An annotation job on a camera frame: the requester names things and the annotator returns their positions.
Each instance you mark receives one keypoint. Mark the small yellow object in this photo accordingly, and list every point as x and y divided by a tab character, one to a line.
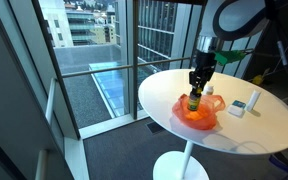
258	80

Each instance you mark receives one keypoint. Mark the white handrail post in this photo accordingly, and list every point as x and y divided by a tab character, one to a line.
50	100

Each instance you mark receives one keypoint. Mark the white cap orange label bottle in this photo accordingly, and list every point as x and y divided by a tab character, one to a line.
208	89

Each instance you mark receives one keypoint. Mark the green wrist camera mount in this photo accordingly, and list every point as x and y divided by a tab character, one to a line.
229	56

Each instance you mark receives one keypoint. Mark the yellow cap dark bottle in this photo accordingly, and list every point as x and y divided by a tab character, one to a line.
194	101

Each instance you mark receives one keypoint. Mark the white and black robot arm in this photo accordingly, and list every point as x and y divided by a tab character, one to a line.
234	20

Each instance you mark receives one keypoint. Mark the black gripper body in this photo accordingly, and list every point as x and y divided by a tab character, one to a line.
204	68

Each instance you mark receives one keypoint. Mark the dark floor vent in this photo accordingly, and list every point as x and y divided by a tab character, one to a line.
155	127

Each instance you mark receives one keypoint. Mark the white table pedestal base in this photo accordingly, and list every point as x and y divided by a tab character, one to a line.
182	165

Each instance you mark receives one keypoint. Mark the blue mentos gum box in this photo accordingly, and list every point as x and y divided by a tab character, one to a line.
237	108

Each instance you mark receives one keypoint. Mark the grey metal window railing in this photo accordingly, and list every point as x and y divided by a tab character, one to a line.
124	67

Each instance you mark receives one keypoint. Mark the orange plastic bag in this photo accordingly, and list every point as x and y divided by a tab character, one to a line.
200	116

